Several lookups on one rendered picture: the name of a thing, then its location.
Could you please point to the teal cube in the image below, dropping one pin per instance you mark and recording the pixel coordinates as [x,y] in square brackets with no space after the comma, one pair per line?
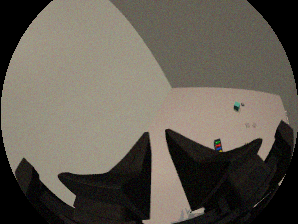
[236,106]

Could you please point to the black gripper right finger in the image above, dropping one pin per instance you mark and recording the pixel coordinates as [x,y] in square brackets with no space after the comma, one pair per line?
[201,169]

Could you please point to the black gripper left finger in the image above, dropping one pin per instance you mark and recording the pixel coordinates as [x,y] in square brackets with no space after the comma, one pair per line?
[127,183]

